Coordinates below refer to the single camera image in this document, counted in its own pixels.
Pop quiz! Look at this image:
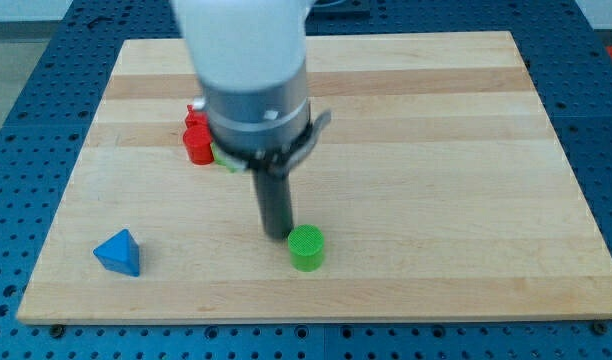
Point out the green block behind arm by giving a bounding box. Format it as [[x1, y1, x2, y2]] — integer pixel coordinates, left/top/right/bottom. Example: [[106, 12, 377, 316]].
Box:
[[210, 142, 247, 173]]

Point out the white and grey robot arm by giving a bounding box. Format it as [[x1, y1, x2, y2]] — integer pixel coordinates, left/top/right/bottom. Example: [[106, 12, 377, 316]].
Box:
[[171, 0, 316, 160]]

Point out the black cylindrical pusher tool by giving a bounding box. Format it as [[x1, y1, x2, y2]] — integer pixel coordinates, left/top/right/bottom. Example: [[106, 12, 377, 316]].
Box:
[[252, 170, 294, 240]]

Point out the green cylinder block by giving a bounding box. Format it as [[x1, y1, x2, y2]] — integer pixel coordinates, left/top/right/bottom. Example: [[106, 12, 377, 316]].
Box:
[[287, 224, 325, 272]]

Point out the red cylinder block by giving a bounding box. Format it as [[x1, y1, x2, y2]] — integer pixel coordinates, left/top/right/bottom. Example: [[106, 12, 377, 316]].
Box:
[[182, 125, 214, 165]]

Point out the red star block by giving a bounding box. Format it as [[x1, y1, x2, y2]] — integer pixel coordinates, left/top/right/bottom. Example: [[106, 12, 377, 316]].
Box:
[[184, 105, 208, 128]]

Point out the wooden board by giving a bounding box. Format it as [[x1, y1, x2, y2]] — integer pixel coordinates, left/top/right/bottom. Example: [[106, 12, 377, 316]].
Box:
[[17, 32, 612, 325]]

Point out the blue triangular prism block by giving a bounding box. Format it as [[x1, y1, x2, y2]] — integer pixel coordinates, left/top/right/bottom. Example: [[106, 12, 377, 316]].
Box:
[[93, 229, 140, 277]]

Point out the grey cable clamp on arm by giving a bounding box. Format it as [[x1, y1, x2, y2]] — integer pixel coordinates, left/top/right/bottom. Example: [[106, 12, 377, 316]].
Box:
[[246, 109, 332, 177]]

